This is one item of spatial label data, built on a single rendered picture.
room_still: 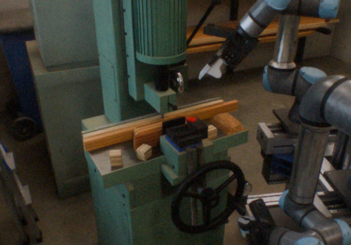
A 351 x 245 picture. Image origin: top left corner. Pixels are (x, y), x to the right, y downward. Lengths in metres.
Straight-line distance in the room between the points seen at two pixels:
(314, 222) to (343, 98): 0.40
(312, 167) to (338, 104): 0.24
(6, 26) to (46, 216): 1.35
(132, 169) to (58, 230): 1.19
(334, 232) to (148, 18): 0.82
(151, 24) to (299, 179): 0.64
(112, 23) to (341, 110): 0.87
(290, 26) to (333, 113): 0.78
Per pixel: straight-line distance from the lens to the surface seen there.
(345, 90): 0.91
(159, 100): 1.33
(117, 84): 1.50
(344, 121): 0.90
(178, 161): 1.22
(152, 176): 1.33
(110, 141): 1.37
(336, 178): 1.45
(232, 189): 1.61
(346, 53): 5.12
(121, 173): 1.26
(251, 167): 2.81
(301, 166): 1.08
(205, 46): 3.57
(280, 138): 1.73
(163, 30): 1.21
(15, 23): 2.94
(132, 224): 1.43
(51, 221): 2.46
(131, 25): 1.35
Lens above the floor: 1.64
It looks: 30 degrees down
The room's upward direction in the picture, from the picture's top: straight up
